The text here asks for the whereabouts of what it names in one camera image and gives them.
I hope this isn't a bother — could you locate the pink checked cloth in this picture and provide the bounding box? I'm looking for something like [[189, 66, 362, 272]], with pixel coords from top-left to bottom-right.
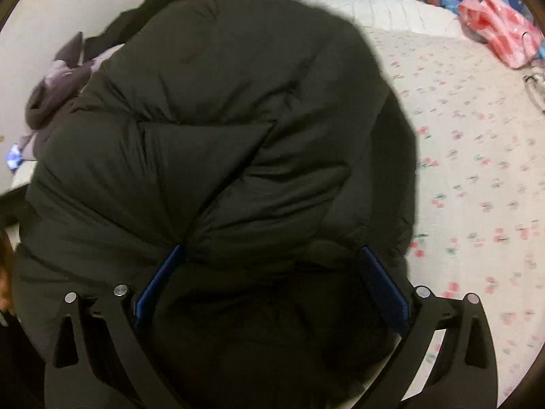
[[457, 0, 544, 69]]

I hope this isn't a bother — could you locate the white striped quilt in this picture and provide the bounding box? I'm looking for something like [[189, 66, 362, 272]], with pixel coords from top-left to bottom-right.
[[213, 0, 463, 35]]

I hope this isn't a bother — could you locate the blue and white object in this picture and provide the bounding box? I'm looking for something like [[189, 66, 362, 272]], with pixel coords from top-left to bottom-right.
[[7, 144, 23, 172]]

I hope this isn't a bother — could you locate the purple patchwork garment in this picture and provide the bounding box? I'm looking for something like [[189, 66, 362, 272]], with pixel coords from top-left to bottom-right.
[[17, 32, 124, 158]]

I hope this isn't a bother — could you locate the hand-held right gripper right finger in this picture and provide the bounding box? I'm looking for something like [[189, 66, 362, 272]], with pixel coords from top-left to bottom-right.
[[358, 246, 500, 409]]

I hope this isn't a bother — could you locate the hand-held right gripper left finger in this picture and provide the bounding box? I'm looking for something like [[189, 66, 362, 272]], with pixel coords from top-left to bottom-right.
[[45, 245, 187, 409]]

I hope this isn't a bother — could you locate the crumpled black jacket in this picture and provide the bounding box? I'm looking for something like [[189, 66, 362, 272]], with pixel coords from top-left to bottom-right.
[[102, 0, 214, 49]]

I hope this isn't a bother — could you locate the large black puffer jacket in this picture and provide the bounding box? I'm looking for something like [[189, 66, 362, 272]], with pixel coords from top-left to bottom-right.
[[11, 0, 420, 409]]

